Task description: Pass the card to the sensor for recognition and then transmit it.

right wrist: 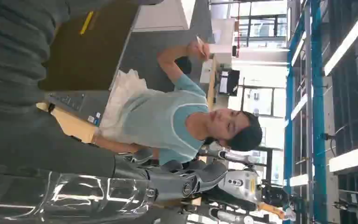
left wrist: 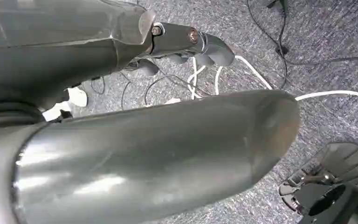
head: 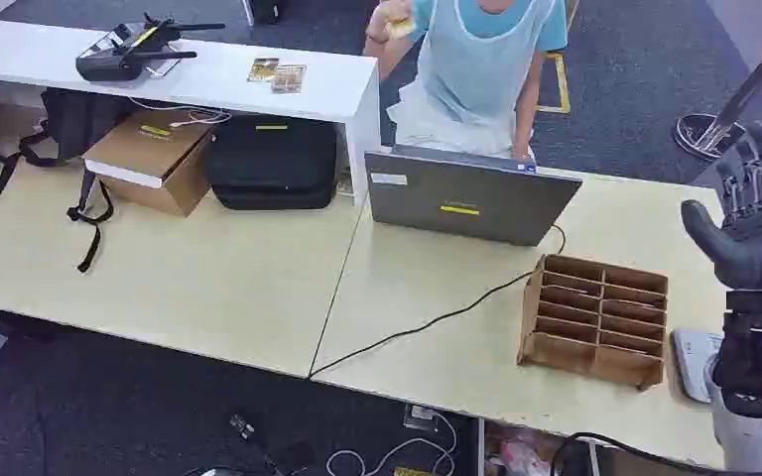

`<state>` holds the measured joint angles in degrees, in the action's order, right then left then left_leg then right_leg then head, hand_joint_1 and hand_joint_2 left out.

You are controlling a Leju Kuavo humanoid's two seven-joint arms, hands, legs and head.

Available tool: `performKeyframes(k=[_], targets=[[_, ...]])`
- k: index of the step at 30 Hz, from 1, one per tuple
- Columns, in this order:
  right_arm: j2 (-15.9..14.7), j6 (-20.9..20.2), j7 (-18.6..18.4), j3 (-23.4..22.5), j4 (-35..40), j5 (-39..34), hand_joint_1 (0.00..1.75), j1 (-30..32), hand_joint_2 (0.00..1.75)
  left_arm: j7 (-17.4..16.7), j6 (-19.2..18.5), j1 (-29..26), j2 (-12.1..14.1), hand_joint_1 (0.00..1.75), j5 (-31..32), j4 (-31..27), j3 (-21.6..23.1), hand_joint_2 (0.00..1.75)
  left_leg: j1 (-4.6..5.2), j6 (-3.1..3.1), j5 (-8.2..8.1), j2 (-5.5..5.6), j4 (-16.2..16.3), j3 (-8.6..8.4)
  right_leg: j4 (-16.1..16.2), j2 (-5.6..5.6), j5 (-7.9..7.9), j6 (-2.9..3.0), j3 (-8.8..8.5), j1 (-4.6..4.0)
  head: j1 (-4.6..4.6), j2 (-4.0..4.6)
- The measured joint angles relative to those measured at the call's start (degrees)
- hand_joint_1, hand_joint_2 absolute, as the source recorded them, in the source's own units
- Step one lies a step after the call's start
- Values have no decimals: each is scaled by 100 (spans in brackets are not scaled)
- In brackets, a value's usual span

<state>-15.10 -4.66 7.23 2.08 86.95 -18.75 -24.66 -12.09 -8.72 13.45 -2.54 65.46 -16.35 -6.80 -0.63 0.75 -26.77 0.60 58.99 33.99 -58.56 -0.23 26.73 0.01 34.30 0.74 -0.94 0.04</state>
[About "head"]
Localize wooden slotted card box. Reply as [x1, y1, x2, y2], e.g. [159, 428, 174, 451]
[517, 254, 670, 392]

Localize black carry case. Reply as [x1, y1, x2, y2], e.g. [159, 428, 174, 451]
[202, 114, 340, 211]

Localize black stand with round base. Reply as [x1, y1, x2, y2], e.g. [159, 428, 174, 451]
[675, 13, 762, 163]

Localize white card reader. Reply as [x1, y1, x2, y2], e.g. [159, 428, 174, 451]
[672, 328, 725, 404]

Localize black power adapter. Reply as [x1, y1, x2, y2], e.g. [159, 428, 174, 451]
[228, 413, 257, 442]

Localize black laptop cable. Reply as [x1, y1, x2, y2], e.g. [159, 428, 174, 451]
[309, 224, 567, 380]

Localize pink plastic bag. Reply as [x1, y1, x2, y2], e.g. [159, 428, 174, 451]
[485, 425, 555, 476]

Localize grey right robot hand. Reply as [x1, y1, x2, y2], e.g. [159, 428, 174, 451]
[681, 120, 762, 292]

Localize brown patterned card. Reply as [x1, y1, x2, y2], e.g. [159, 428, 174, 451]
[271, 63, 308, 94]

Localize white charging cable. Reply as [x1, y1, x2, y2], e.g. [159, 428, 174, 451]
[127, 96, 233, 129]

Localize grey laptop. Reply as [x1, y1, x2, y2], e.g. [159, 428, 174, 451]
[364, 145, 583, 248]

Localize white raised shelf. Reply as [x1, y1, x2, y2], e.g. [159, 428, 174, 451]
[0, 16, 383, 206]

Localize person's right hand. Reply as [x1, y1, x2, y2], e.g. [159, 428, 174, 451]
[366, 0, 415, 44]

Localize black backpack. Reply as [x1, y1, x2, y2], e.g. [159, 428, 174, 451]
[0, 86, 134, 274]

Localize yellow frame chair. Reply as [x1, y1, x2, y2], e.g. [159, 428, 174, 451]
[536, 0, 580, 116]

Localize person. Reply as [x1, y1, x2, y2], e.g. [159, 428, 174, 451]
[362, 0, 570, 163]

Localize white floor cable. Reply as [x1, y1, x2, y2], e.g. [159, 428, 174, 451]
[325, 410, 458, 476]

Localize black remote controller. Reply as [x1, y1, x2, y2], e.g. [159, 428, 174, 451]
[75, 13, 227, 83]

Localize yellow patterned card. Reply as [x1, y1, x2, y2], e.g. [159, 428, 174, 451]
[247, 58, 281, 83]

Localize cardboard box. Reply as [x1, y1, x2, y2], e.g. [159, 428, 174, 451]
[82, 108, 218, 218]

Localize white power adapter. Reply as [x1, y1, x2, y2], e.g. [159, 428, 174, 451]
[403, 404, 437, 432]

